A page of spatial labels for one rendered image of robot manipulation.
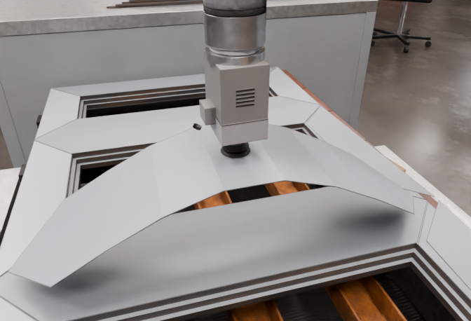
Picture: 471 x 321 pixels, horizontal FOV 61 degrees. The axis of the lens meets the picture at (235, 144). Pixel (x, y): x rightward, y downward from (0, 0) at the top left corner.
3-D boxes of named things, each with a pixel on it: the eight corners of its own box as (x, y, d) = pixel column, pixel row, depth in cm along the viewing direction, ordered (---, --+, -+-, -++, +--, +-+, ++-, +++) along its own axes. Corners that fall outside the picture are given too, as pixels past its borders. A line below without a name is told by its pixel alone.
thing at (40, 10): (-30, 38, 113) (-34, 23, 111) (12, -1, 163) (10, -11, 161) (376, 11, 143) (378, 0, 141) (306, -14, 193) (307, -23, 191)
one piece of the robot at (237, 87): (179, 22, 51) (187, 134, 59) (193, 41, 44) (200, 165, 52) (251, 17, 54) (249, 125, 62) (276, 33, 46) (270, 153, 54)
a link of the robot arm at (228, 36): (212, 19, 44) (195, 5, 50) (213, 60, 46) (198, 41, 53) (275, 15, 45) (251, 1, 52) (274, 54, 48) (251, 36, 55)
